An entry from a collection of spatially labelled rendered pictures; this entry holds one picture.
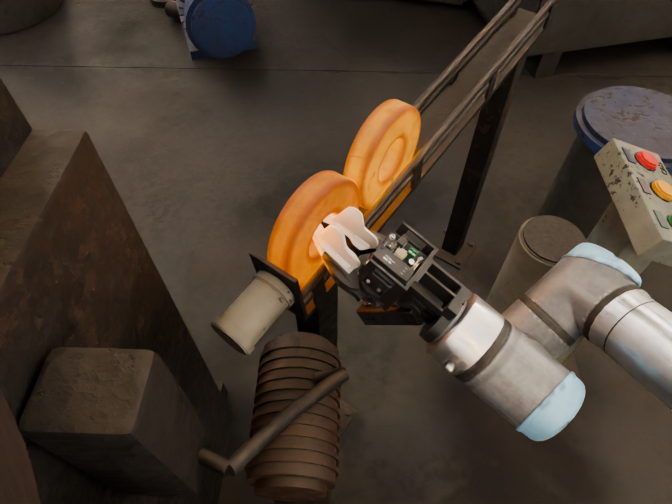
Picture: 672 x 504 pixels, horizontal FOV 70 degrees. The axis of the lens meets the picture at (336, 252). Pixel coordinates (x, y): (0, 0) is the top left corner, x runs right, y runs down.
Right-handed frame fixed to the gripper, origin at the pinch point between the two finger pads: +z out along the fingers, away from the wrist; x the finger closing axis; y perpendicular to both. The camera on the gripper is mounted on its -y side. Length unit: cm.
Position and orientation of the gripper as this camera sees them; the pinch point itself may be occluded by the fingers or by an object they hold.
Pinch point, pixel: (315, 222)
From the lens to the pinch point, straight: 61.0
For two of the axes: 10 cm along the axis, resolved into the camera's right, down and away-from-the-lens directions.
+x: -6.0, 6.4, -4.9
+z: -7.6, -6.4, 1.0
